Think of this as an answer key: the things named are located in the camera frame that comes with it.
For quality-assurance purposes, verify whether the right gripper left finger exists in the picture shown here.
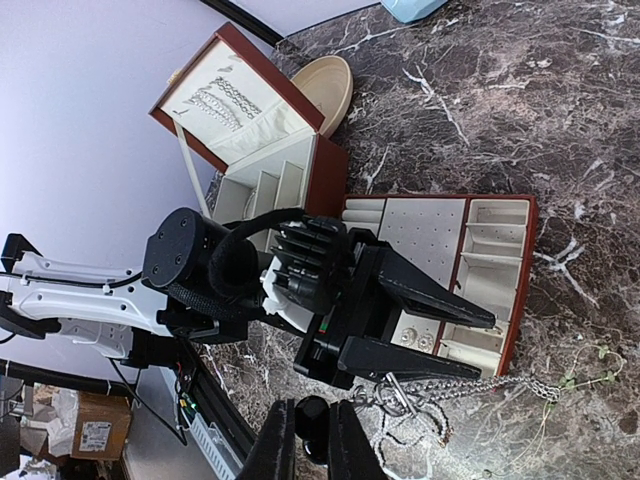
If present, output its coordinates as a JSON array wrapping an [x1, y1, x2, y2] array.
[[239, 399, 296, 480]]

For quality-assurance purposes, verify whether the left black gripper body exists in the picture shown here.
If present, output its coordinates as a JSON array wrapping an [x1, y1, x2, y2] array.
[[142, 208, 400, 389]]

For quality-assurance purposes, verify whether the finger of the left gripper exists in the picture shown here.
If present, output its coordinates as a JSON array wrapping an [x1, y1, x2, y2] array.
[[337, 336, 482, 380], [377, 249, 496, 329]]

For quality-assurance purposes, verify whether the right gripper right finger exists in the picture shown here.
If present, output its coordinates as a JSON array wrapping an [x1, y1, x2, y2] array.
[[328, 401, 388, 480]]

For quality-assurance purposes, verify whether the toggle clasp chain necklace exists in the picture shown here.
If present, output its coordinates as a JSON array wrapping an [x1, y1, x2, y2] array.
[[294, 372, 561, 466]]

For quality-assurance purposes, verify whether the small red jewelry tray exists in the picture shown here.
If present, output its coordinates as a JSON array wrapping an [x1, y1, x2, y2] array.
[[342, 194, 538, 377]]

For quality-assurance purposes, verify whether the large red jewelry box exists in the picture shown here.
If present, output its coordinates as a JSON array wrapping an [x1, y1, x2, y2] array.
[[150, 23, 348, 224]]

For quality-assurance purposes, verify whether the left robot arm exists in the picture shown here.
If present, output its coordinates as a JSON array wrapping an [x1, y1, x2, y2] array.
[[1, 208, 496, 390]]

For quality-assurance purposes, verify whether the cardboard box in background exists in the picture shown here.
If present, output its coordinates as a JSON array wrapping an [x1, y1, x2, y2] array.
[[70, 392, 132, 461]]

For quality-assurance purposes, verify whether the beige plate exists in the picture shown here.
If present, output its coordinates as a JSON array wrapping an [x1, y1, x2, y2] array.
[[291, 55, 354, 138]]

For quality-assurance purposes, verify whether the light blue faceted cup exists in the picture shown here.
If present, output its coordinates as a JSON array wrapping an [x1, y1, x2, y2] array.
[[380, 0, 447, 24]]

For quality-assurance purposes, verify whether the long white pearl necklace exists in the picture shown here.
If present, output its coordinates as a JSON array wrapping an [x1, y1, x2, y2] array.
[[369, 394, 454, 480]]

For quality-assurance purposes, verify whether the white cable duct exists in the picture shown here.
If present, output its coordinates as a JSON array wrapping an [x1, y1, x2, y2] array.
[[189, 413, 242, 480]]

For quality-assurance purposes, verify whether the chunky pearl necklace in lid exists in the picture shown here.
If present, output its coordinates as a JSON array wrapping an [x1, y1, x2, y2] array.
[[187, 87, 241, 132]]

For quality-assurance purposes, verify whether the green bead thin necklace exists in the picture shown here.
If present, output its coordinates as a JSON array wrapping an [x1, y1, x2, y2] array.
[[479, 342, 629, 480]]

